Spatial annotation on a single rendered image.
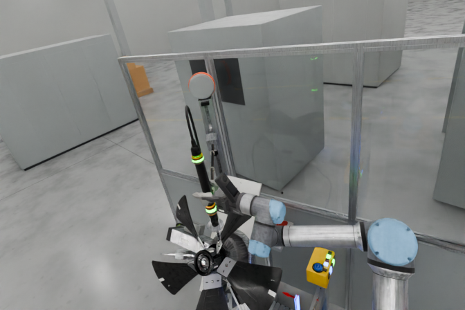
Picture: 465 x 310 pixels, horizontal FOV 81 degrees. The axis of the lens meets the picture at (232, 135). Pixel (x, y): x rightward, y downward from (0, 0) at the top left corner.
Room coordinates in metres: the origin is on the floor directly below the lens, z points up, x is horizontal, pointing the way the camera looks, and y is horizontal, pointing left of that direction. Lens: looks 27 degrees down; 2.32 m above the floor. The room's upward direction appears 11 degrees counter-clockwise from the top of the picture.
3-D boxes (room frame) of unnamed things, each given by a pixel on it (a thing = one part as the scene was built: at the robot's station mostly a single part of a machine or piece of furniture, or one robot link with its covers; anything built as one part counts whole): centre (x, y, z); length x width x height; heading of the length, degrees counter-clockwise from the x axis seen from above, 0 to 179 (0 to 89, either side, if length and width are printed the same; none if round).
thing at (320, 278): (0.91, -0.32, 1.02); 0.16 x 0.10 x 0.11; 143
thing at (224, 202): (0.82, 0.05, 1.63); 0.12 x 0.08 x 0.09; 53
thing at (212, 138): (1.52, 0.13, 1.55); 0.10 x 0.07 x 0.08; 178
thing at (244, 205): (0.78, -0.01, 1.64); 0.08 x 0.05 x 0.08; 143
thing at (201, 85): (1.61, 0.12, 1.88); 0.17 x 0.15 x 0.16; 53
